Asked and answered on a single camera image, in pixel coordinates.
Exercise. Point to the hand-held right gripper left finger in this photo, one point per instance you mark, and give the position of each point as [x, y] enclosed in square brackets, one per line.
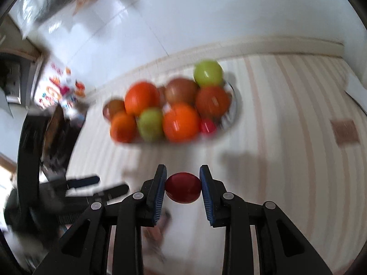
[159, 194]

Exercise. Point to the brownish red apple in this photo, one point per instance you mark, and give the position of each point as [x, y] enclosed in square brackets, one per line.
[113, 108]

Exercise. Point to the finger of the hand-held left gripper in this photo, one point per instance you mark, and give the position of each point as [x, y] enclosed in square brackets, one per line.
[83, 181]
[114, 191]

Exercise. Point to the dark reddish orange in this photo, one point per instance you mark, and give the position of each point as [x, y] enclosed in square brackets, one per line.
[213, 100]

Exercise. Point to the colourful fridge magnets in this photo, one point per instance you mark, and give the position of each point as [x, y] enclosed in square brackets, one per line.
[54, 91]

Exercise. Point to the brown tablecloth label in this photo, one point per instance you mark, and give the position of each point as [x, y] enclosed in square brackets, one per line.
[344, 133]

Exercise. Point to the small orange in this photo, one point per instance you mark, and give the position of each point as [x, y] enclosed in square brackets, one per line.
[123, 127]

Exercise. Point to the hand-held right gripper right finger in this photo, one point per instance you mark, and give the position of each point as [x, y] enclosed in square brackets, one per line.
[207, 197]

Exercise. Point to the large orange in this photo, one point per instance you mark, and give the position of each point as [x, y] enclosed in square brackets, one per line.
[180, 121]

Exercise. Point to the red cherry tomato with stem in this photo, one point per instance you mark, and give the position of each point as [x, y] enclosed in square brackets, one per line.
[182, 187]

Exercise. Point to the floral plate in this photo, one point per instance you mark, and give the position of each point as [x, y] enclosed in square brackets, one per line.
[229, 114]

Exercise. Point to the green and red apple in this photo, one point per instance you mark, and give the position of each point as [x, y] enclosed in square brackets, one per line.
[180, 90]

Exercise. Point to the striped cat-print tablecloth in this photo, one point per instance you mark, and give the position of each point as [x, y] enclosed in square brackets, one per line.
[272, 106]

